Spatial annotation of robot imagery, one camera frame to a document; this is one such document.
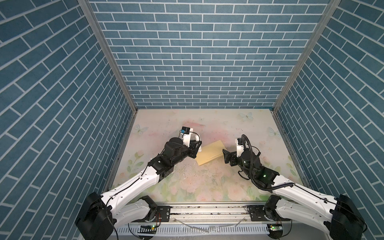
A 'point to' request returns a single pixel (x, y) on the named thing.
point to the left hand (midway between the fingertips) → (200, 142)
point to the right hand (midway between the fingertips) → (228, 147)
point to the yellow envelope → (209, 152)
